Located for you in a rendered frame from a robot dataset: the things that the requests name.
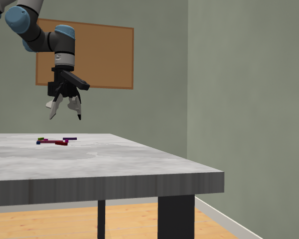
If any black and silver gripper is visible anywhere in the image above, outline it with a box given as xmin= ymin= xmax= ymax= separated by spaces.
xmin=46 ymin=65 xmax=81 ymax=120

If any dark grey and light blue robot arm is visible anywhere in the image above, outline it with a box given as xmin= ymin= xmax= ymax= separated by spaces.
xmin=5 ymin=0 xmax=90 ymax=91

